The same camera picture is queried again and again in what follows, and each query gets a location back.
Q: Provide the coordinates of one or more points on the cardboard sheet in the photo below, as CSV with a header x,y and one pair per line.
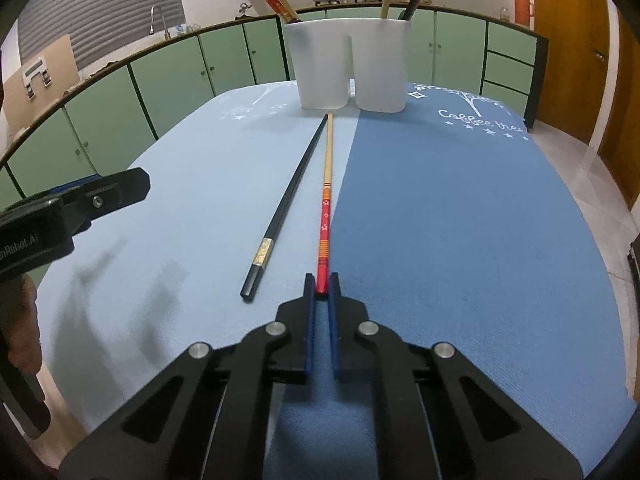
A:
x,y
62,65

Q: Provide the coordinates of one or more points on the person's left hand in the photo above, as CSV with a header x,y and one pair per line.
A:
x,y
27,320

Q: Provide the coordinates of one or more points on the dark blue printed table mat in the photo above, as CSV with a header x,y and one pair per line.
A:
x,y
450,235

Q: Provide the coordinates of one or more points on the black cabinet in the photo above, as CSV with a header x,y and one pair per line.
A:
x,y
635,260

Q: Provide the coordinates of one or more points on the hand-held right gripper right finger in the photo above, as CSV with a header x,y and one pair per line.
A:
x,y
336,340

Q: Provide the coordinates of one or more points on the grey metal bracket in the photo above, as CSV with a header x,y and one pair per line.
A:
x,y
36,76

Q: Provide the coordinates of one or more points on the wooden door with knob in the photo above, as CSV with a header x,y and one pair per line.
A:
x,y
570,35

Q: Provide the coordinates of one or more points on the white two-compartment utensil holder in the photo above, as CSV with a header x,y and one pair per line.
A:
x,y
320,60

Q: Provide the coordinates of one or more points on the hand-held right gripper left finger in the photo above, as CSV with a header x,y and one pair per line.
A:
x,y
309,340

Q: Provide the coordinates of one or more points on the chrome sink faucet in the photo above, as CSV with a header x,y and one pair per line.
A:
x,y
162,20

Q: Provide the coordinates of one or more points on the green kitchen counter cabinets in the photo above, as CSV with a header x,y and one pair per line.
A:
x,y
235,55

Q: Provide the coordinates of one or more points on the wooden door panel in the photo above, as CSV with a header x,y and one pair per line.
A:
x,y
622,110

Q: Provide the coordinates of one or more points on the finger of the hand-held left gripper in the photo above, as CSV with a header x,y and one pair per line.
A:
x,y
115,190
70,188

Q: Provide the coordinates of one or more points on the grey roller shutter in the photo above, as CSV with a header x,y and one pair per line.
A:
x,y
115,5

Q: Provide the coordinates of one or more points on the glass jar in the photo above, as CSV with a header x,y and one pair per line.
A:
x,y
505,14

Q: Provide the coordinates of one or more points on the orange thermos flask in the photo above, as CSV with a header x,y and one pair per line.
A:
x,y
525,7

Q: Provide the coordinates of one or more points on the light blue table mat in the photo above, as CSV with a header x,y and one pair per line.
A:
x,y
175,185

